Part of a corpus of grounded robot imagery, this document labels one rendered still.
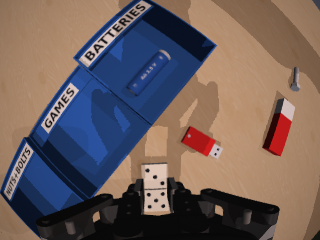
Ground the white domino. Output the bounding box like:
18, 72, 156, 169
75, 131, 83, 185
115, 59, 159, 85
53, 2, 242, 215
141, 162, 169, 212

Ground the blue aa battery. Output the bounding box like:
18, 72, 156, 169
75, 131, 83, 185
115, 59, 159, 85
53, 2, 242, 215
126, 49, 171, 96

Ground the blue rack of three bins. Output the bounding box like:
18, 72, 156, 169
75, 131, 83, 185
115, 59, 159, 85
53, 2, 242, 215
0, 0, 217, 239

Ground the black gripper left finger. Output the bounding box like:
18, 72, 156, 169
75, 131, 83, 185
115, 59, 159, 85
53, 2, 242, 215
36, 179, 145, 240

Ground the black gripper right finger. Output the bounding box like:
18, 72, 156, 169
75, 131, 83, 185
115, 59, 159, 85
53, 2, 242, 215
167, 177, 280, 240

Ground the red and white eraser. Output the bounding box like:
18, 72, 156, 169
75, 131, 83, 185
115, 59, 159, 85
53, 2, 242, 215
262, 98, 295, 156

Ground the red usb stick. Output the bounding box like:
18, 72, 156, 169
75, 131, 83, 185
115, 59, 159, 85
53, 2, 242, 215
181, 126, 223, 159

